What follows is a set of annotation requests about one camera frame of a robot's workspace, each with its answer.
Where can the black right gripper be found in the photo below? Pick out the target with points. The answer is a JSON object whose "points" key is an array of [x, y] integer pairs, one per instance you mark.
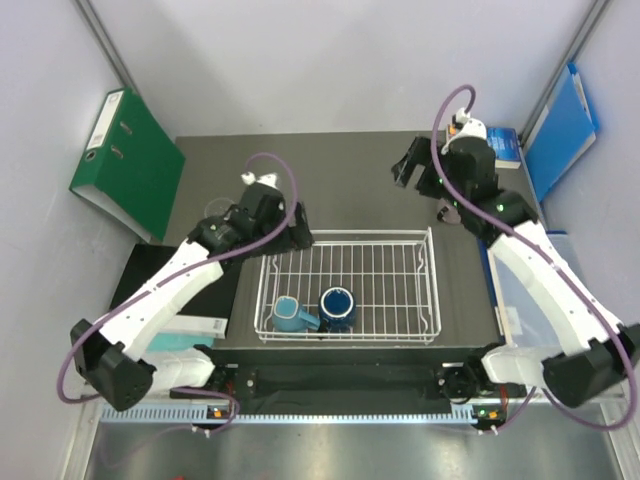
{"points": [[419, 154]]}

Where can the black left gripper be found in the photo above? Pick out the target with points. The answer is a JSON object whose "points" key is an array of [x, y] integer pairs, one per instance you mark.
{"points": [[288, 242]]}

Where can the pink mug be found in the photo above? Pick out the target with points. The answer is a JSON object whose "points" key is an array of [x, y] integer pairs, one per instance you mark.
{"points": [[447, 213]]}

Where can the dark blue mug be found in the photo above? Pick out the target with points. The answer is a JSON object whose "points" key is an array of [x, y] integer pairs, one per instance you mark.
{"points": [[337, 309]]}

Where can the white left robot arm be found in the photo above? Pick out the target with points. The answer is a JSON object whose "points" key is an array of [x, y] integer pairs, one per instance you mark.
{"points": [[111, 355]]}

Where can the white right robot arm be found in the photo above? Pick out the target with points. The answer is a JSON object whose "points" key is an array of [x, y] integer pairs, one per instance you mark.
{"points": [[596, 350]]}

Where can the paperback book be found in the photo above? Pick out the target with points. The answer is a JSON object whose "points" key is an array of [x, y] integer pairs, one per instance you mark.
{"points": [[505, 144]]}

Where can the light blue mug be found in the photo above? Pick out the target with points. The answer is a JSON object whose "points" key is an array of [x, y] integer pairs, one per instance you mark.
{"points": [[290, 317]]}

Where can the black book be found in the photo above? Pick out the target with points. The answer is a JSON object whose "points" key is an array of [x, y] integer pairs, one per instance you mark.
{"points": [[206, 315]]}

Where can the blue folder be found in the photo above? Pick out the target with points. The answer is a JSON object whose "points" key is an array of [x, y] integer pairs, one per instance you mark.
{"points": [[565, 131]]}

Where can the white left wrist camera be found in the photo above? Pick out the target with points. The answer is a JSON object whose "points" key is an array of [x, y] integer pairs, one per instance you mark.
{"points": [[270, 180]]}

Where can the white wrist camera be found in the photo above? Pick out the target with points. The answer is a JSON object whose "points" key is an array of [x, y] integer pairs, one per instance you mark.
{"points": [[270, 180], [463, 125]]}

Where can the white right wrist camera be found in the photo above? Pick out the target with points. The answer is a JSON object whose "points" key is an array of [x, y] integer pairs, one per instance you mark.
{"points": [[463, 125]]}

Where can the white wire dish rack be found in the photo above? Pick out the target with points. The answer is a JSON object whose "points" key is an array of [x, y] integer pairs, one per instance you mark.
{"points": [[390, 273]]}

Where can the green ring binder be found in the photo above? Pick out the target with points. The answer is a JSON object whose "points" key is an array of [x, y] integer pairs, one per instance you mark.
{"points": [[130, 168]]}

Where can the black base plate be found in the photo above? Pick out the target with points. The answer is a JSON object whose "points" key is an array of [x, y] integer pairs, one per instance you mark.
{"points": [[342, 380]]}

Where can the white cable duct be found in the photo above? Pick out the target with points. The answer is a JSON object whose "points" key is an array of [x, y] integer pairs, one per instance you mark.
{"points": [[168, 413]]}

